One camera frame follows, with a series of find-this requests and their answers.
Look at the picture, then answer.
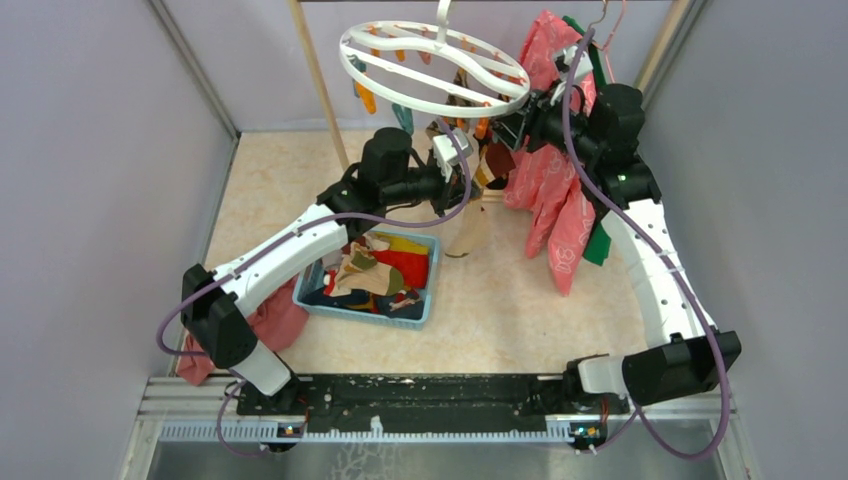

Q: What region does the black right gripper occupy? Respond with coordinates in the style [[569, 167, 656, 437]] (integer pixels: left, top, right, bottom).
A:
[[485, 79, 601, 164]]

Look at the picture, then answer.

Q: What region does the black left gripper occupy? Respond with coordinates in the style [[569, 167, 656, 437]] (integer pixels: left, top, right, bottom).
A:
[[384, 156, 481, 218]]

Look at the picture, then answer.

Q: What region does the dark red argyle sock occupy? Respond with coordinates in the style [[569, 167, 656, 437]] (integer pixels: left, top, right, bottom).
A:
[[473, 138, 516, 191]]

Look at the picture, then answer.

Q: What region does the red santa sock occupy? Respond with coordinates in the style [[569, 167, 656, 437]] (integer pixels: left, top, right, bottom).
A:
[[373, 250, 430, 289]]

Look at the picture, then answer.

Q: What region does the argyle brown cream sock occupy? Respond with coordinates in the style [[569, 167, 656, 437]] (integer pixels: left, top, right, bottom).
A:
[[440, 66, 485, 130]]

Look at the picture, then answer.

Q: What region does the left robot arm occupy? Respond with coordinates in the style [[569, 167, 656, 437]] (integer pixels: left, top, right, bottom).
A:
[[169, 126, 473, 414]]

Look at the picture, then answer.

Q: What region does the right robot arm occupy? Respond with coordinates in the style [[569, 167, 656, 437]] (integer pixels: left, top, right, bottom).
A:
[[492, 84, 741, 412]]

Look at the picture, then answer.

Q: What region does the white round clip hanger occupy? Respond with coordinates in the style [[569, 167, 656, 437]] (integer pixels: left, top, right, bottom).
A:
[[338, 1, 530, 119]]

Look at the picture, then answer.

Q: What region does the pink patterned hanging garment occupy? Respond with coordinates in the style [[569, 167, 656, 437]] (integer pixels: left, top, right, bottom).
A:
[[504, 11, 596, 296]]

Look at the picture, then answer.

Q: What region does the yellow sock in basket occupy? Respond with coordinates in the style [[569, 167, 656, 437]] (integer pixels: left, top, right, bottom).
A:
[[376, 232, 430, 256]]

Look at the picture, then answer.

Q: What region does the light wooden clothes rack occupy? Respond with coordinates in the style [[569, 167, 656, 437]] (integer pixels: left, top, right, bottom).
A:
[[292, 1, 686, 145]]

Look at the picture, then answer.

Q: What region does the green hanging garment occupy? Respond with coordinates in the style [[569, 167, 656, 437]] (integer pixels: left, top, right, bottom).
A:
[[583, 41, 612, 266]]

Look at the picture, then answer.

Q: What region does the light blue plastic basket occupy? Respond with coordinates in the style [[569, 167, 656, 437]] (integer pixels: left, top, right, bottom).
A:
[[294, 230, 441, 330]]

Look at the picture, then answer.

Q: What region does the pink cloth on floor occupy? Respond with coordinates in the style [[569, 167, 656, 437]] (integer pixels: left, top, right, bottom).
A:
[[176, 278, 309, 386]]

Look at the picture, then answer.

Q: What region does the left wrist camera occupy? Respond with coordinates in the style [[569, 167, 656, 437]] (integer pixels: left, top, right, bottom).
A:
[[431, 127, 473, 183]]

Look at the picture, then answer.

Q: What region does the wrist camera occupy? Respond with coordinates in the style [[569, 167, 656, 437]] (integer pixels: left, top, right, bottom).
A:
[[431, 127, 473, 183], [551, 44, 593, 87]]

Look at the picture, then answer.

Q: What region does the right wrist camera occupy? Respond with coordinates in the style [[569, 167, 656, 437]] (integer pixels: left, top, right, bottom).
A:
[[551, 44, 593, 87]]

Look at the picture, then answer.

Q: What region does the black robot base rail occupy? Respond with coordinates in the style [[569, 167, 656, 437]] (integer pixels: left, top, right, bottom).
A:
[[236, 372, 630, 437]]

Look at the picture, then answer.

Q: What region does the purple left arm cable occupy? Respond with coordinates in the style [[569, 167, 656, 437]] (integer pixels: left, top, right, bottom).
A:
[[155, 119, 474, 460]]

